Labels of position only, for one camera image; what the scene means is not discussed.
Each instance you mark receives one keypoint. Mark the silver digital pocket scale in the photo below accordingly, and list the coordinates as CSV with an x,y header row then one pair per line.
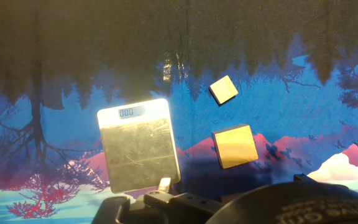
x,y
138,149

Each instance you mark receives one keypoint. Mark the medium wooden cube block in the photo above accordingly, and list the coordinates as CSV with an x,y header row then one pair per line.
x,y
236,147

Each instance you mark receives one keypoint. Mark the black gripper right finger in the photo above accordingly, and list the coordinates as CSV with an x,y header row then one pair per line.
x,y
300,178

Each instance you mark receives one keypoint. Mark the small wooden cube block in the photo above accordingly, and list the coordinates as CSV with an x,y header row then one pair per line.
x,y
224,89

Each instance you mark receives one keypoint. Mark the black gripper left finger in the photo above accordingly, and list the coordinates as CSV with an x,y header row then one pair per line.
x,y
179,205

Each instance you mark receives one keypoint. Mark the printed forest landscape cloth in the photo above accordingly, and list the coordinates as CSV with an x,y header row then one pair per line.
x,y
291,109

